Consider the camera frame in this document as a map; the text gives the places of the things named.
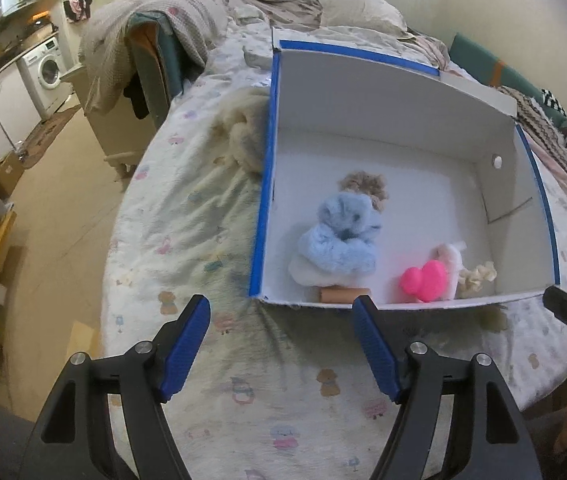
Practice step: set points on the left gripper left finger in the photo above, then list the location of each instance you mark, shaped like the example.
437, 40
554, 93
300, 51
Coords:
73, 438

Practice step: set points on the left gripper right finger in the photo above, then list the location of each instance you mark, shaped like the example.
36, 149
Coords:
487, 439

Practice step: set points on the cream satin scrunchie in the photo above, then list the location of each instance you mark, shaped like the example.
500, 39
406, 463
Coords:
472, 281

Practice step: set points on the orange foam tube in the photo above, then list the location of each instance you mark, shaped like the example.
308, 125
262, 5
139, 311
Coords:
341, 295

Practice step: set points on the blue and white cardboard box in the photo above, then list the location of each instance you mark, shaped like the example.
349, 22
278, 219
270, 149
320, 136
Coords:
457, 166

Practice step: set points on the light blue fluffy scrunchie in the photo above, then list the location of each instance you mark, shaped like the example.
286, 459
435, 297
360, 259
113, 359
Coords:
343, 240

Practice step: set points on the cream fluffy plush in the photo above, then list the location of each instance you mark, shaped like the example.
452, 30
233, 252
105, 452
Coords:
242, 119

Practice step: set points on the cartoon print bed sheet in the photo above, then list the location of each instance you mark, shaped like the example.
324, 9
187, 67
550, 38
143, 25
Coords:
276, 392

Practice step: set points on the black white striped cloth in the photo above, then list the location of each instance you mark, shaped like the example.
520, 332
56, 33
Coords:
550, 143

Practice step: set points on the green cushion with orange stripe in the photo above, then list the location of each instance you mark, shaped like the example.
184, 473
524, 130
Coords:
490, 70

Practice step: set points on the white kitchen cabinet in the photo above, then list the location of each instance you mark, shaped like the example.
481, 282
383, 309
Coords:
18, 114

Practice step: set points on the white washing machine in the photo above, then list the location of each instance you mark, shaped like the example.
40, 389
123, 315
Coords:
41, 69

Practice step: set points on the beige pillow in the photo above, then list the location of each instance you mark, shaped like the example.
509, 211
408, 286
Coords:
376, 15

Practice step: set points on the grey patterned blanket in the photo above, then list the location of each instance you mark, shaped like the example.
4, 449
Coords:
200, 25

